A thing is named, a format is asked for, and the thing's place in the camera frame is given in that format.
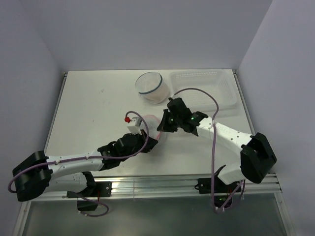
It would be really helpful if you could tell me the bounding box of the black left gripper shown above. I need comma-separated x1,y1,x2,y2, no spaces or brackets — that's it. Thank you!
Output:
120,129,158,162

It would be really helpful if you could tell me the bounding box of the pink trimmed mesh laundry bag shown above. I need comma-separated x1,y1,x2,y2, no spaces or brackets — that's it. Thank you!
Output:
143,115,167,146

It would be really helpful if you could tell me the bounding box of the beige bra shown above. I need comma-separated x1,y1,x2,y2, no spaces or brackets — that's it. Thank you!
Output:
141,72,170,104

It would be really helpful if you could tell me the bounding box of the grey trimmed mesh laundry bag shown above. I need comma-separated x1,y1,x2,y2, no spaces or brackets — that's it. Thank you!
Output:
135,72,170,104

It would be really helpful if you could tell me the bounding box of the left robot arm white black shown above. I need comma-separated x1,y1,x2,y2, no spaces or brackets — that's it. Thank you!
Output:
8,130,159,202

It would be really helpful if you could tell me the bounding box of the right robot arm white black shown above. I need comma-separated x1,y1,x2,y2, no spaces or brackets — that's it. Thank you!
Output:
157,98,277,192

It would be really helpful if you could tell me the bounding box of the white perforated plastic basket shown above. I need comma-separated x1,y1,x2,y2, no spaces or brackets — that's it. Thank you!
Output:
169,69,237,113

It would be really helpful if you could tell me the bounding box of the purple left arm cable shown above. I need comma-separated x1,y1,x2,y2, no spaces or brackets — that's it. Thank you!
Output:
7,111,150,194

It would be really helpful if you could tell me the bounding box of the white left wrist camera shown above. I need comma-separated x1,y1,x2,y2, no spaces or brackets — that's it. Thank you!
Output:
127,117,142,134

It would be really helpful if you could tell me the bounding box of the aluminium frame rail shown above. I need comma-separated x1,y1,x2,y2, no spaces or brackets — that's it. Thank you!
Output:
29,174,282,202

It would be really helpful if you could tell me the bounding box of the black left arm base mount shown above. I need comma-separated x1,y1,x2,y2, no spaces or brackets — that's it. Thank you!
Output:
66,181,112,217

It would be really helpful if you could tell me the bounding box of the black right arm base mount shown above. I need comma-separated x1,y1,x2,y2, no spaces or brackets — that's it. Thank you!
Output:
194,177,239,207

